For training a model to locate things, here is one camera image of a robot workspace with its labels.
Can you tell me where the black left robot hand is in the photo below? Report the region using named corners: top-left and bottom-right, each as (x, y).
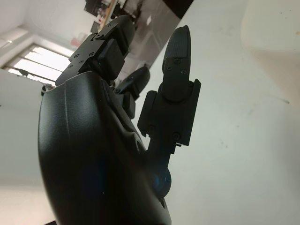
top-left (37, 14), bottom-right (202, 225)

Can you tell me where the person with black trousers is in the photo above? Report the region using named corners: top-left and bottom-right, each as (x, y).
top-left (162, 0), bottom-right (195, 6)

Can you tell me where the bright window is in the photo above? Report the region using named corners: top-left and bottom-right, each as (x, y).
top-left (0, 25), bottom-right (75, 86)

